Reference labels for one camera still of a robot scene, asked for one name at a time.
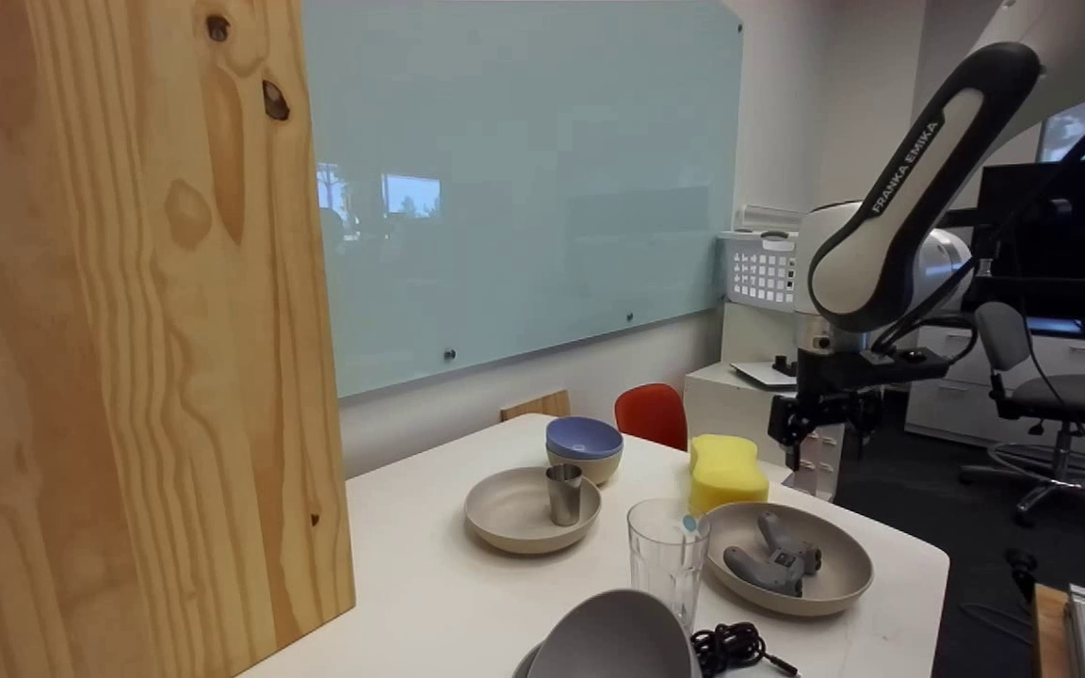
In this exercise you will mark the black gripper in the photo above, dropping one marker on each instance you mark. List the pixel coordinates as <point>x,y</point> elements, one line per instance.
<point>829,409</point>

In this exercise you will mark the grey stone-like object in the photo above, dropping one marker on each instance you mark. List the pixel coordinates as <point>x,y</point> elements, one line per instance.
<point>773,557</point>

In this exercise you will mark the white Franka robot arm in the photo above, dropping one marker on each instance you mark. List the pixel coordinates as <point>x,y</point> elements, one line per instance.
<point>907,189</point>

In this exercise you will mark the yellow sponge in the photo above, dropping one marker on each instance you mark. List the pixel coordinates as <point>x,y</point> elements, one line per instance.
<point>727,472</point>

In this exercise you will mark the flat device on cabinet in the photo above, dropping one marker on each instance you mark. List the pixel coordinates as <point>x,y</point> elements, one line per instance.
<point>764,375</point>

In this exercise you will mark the white low cabinet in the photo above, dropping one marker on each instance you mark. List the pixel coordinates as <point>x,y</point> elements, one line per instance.
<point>725,417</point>

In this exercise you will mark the beige plate without cup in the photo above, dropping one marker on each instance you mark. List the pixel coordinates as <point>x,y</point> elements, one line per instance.
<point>847,571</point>

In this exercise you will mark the white drawer unit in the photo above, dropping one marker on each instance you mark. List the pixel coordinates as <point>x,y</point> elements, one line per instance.
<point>943,409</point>

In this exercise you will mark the red chair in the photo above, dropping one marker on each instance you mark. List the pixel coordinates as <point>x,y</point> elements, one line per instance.
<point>652,417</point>

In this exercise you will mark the white laundry basket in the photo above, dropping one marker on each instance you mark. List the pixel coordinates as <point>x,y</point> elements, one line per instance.
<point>764,270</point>

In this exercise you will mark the clear drinking glass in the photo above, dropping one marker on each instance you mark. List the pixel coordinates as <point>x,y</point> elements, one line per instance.
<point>663,565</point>

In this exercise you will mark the blue bowl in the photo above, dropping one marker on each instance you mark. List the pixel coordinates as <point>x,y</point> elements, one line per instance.
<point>582,444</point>

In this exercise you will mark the gray office chair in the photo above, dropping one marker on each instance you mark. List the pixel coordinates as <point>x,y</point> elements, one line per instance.
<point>1045,397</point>

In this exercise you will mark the small metal cup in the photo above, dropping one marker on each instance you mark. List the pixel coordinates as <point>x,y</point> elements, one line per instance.
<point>568,493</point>

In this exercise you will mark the wooden chair back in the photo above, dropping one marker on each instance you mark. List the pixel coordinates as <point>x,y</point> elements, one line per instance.
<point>537,403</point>

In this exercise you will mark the gray bowl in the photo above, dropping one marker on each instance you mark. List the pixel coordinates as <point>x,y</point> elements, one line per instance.
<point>613,641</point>

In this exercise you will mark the beige plate holding metal cup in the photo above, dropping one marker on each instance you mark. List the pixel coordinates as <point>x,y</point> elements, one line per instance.
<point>506,511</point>

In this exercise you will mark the black monitor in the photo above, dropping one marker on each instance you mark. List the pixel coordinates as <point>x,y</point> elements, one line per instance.
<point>1055,238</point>

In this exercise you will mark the frosted glass whiteboard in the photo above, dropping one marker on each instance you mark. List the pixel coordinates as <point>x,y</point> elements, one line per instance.
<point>529,164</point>

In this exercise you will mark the light wooden cabinet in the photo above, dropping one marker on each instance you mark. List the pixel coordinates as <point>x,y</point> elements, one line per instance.
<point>130,350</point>

